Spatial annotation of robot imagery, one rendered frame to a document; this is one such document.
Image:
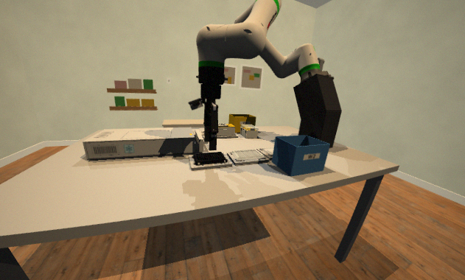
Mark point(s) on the yellow open-top bin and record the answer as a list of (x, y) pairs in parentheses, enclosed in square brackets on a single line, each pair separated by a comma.
[(241, 119)]

